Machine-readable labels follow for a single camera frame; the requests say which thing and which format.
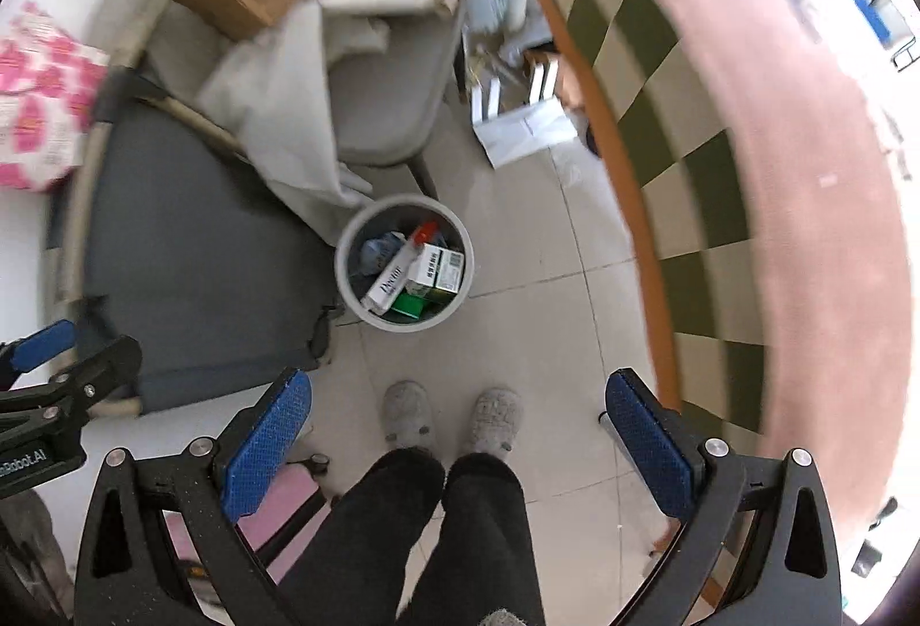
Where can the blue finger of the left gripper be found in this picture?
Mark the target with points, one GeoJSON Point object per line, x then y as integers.
{"type": "Point", "coordinates": [25, 355]}

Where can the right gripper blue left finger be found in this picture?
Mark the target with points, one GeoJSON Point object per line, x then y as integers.
{"type": "Point", "coordinates": [128, 568]}

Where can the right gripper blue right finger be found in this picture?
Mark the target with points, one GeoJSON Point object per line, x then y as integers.
{"type": "Point", "coordinates": [787, 572]}

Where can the white toothpaste box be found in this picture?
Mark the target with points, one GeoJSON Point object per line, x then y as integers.
{"type": "Point", "coordinates": [391, 281]}

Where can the white green medicine box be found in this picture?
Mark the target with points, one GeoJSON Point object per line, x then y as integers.
{"type": "Point", "coordinates": [436, 273]}

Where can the white round trash bin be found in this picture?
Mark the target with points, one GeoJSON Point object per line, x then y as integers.
{"type": "Point", "coordinates": [401, 213]}

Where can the pink suitcase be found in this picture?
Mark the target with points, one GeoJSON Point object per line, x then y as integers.
{"type": "Point", "coordinates": [278, 532]}

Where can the dark grey sofa seat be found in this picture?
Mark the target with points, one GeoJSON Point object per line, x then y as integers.
{"type": "Point", "coordinates": [166, 234]}

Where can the right grey fuzzy slipper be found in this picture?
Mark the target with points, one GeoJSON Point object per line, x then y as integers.
{"type": "Point", "coordinates": [495, 423]}

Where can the grey fuzzy slipper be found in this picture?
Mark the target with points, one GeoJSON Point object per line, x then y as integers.
{"type": "Point", "coordinates": [495, 423]}
{"type": "Point", "coordinates": [407, 418]}

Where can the left grey fuzzy slipper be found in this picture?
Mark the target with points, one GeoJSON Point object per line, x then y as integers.
{"type": "Point", "coordinates": [407, 418]}

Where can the right black trouser leg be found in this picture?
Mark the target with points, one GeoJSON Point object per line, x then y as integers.
{"type": "Point", "coordinates": [483, 568]}

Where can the green snack wrapper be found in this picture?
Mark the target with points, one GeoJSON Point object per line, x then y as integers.
{"type": "Point", "coordinates": [409, 306]}

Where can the checkered green table mat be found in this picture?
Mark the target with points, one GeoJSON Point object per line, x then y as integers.
{"type": "Point", "coordinates": [683, 159]}

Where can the pink floral tissue pack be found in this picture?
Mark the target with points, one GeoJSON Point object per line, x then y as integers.
{"type": "Point", "coordinates": [49, 84]}

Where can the round orange-rimmed table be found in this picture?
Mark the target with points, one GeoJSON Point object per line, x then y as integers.
{"type": "Point", "coordinates": [816, 115]}

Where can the white cloth on chair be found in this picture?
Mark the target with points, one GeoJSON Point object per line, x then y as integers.
{"type": "Point", "coordinates": [272, 93]}

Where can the white flat cardboard sheet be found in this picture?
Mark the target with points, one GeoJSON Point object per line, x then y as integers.
{"type": "Point", "coordinates": [514, 135]}

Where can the brown cardboard box on floor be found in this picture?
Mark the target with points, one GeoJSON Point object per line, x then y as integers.
{"type": "Point", "coordinates": [559, 75]}

